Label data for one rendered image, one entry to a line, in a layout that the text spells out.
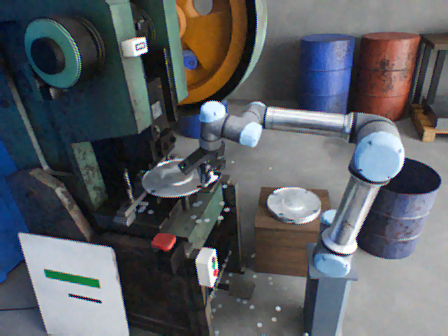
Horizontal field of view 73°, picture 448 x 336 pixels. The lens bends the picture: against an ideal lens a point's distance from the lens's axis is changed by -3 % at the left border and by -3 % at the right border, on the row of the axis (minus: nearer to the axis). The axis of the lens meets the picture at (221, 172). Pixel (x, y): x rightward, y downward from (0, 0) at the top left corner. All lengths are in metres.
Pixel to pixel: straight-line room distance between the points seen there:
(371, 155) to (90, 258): 1.13
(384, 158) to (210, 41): 0.88
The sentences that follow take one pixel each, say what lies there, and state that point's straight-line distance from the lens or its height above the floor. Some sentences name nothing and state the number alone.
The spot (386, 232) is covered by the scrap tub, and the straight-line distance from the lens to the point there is 1.97.
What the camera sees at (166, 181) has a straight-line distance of 1.26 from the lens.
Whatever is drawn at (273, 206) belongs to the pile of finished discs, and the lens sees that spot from 1.75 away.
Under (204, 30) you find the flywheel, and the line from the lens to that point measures 1.43.
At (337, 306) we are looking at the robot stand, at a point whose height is 0.26.
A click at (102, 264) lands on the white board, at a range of 1.42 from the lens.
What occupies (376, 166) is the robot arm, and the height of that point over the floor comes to 1.02.
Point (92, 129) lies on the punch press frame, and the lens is 1.13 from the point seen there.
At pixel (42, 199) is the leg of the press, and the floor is 0.78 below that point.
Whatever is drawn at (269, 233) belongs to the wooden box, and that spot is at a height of 0.31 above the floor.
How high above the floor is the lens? 1.44
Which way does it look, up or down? 31 degrees down
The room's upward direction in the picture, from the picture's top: 5 degrees counter-clockwise
